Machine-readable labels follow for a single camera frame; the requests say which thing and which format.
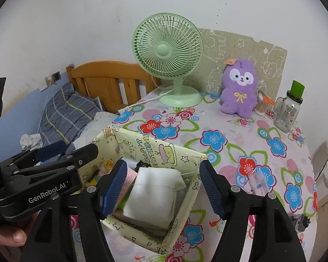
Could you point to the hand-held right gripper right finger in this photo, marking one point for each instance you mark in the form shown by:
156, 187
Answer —
211, 193

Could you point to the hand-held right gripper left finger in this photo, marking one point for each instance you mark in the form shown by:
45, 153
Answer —
114, 193

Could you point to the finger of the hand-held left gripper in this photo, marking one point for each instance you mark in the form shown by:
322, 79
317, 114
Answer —
50, 150
82, 154

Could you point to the pink soft pack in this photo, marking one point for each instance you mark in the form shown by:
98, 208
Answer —
129, 178

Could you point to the white soft pack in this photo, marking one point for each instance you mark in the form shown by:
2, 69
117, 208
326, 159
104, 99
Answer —
153, 193

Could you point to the yellow fabric storage box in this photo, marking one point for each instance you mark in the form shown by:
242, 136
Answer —
158, 147

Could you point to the person's left hand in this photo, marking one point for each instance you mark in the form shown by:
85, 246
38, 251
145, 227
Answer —
11, 237

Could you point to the crumpled white cloth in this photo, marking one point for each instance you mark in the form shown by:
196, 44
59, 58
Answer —
30, 140

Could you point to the yellow cartoon packet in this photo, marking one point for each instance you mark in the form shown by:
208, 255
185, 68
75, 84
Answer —
102, 170

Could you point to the white pillow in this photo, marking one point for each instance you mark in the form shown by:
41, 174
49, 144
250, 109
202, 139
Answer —
98, 125

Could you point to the grey plaid pillow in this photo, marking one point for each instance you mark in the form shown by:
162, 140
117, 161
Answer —
62, 114

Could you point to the clear plastic packet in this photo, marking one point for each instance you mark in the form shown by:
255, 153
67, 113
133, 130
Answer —
255, 185

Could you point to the floral tablecloth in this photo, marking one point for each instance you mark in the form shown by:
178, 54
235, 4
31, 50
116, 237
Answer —
221, 125

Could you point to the wooden bed headboard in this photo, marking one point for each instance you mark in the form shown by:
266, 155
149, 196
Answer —
103, 71

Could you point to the purple plush toy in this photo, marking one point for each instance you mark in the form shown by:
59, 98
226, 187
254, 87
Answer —
237, 103

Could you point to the dark hair clip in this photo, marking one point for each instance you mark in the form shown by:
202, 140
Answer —
302, 222

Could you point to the cotton swab jar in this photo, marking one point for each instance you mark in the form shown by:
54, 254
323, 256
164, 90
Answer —
261, 106

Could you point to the glass bottle with green lid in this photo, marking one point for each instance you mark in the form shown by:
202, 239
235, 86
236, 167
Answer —
288, 114

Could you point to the orange plastic clip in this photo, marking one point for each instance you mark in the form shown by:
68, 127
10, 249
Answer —
269, 99

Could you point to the green desk fan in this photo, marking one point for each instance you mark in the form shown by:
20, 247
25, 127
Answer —
164, 50

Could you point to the dark wall socket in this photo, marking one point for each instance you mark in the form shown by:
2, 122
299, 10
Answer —
56, 76

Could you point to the beige patterned wall board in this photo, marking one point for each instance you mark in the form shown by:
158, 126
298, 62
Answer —
262, 54

